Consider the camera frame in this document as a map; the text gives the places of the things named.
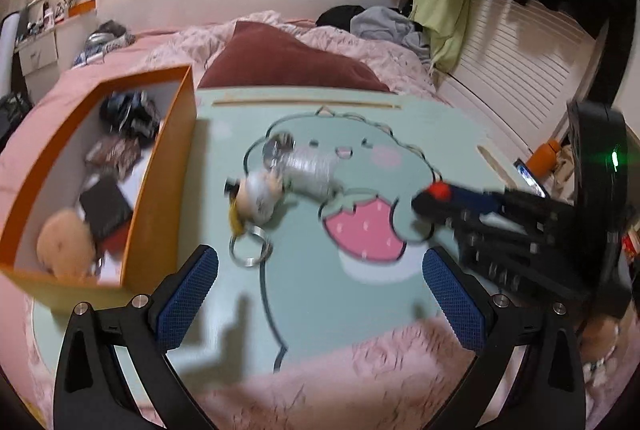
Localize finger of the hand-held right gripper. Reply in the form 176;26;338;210
412;187;576;231
457;220;596;305

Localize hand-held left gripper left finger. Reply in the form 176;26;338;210
52;245;221;430

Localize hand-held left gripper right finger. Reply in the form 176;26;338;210
422;246;587;430

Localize orange cardboard box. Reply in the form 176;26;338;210
0;64;197;313

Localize small red object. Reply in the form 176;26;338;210
106;230;132;259

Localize white dog plush keychain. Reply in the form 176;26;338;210
224;170;283;268

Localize black rectangular pouch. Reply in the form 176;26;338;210
79;176;135;241

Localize tan round plush toy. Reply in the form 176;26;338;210
39;207;97;281

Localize brown patterned packet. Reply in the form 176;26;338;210
84;135;142;177

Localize clear plastic jar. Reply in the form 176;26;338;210
264;131;343;205

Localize smartphone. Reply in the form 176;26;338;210
514;159;547;199

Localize cream tote bag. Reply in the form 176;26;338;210
552;142;576;191

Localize orange bottle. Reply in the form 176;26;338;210
530;139;565;175

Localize mint cartoon play mat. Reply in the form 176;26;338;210
30;87;526;376

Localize white slatted panel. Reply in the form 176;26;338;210
435;0;601;171

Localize lime green cloth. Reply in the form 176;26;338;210
410;0;473;73

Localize grey garment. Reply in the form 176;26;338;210
350;6;431;60

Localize black garment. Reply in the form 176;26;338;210
316;4;373;30

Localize maroon pillow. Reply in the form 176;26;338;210
197;20;393;93

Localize grey blue clothes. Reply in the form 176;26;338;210
75;20;137;65

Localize white drawer cabinet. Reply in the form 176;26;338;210
15;30;58;76

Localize white cylinder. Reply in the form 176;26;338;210
0;12;21;100

